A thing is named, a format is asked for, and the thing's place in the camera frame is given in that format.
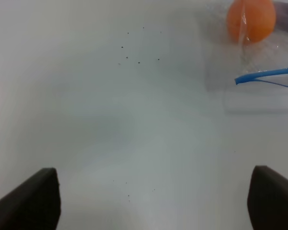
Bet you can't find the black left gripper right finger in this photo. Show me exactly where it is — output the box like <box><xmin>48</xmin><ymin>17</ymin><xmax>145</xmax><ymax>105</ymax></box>
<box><xmin>247</xmin><ymin>166</ymin><xmax>288</xmax><ymax>230</ymax></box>

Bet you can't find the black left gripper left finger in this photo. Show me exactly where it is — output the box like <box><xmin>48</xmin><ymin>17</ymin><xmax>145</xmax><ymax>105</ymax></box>
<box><xmin>0</xmin><ymin>168</ymin><xmax>61</xmax><ymax>230</ymax></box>

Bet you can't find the clear zip bag blue strip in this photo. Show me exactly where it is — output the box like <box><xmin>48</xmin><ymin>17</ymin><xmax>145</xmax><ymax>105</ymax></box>
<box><xmin>198</xmin><ymin>0</ymin><xmax>288</xmax><ymax>114</ymax></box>

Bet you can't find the orange fruit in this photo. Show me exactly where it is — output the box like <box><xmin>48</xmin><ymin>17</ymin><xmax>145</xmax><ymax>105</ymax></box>
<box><xmin>226</xmin><ymin>0</ymin><xmax>276</xmax><ymax>45</ymax></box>

